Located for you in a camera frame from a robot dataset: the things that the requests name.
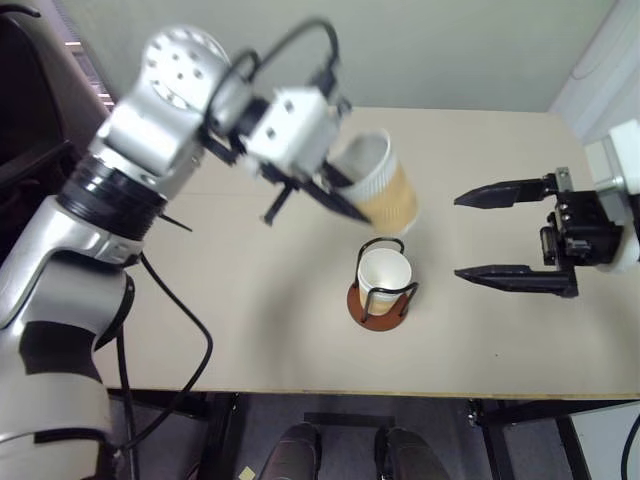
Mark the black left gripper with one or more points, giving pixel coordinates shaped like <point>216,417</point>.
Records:
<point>282,179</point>

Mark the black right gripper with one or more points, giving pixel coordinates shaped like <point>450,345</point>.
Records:
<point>580,230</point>

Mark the ribbed white tan paper cup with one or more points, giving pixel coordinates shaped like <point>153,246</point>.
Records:
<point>390,190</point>
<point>385,272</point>

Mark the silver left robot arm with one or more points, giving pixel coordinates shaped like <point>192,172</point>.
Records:
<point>150,125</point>

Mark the dark rounded shape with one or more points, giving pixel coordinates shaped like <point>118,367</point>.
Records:
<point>415,452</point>
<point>295,452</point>

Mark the small tan floor scrap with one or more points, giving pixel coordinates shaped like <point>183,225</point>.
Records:
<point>247,473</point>

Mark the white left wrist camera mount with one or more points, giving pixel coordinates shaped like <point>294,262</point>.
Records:
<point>295,127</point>

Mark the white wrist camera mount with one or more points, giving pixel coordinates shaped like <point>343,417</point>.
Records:
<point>295,127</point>
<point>617,165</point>

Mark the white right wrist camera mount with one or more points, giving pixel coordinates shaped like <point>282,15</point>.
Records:
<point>617,165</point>

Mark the black table frame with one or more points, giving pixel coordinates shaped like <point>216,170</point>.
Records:
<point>500,440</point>

